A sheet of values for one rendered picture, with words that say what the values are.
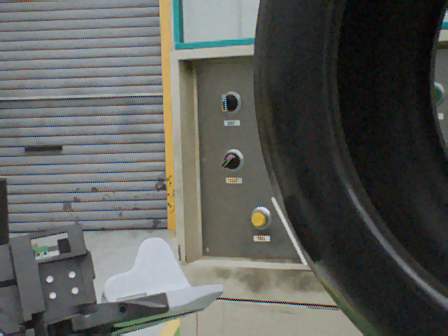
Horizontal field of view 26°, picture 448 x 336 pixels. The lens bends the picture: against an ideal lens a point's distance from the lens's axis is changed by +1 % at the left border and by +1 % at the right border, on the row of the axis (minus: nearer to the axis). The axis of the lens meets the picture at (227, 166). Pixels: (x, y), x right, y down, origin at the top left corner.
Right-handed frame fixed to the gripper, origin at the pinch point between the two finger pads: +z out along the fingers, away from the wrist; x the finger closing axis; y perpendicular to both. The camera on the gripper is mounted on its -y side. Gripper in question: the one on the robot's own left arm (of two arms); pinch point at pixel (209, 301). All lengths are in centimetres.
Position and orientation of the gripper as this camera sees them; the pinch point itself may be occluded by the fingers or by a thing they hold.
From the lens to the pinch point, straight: 74.7
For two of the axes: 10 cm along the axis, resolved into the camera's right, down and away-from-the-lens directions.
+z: 9.6, -1.8, 2.3
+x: -1.7, 2.9, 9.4
